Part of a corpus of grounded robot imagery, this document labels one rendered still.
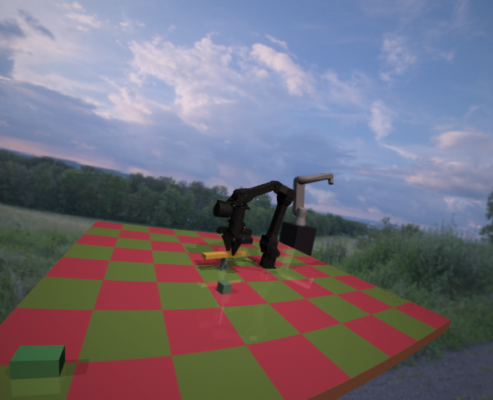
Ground orange bar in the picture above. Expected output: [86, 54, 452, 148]
[201, 249, 246, 259]

